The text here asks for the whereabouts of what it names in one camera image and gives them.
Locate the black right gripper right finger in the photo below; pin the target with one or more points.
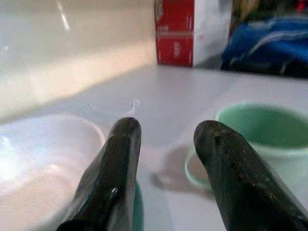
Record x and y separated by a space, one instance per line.
235 178

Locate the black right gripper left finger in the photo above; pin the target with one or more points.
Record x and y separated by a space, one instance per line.
113 173

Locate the light green mug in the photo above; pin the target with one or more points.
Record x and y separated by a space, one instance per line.
272 130

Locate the green plate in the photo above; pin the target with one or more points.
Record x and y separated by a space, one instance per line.
138 209

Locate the white bowl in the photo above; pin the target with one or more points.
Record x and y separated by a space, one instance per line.
43 156

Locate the blue bag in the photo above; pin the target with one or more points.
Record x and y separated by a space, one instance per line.
264 45

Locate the red cardboard box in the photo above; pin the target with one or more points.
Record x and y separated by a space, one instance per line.
175 49
175 14

